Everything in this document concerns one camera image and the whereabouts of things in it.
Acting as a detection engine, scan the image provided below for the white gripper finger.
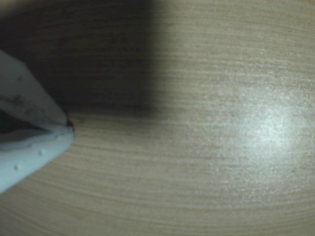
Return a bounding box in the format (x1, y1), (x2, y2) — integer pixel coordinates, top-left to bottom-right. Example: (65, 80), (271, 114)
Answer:
(0, 125), (75, 195)
(0, 50), (68, 126)

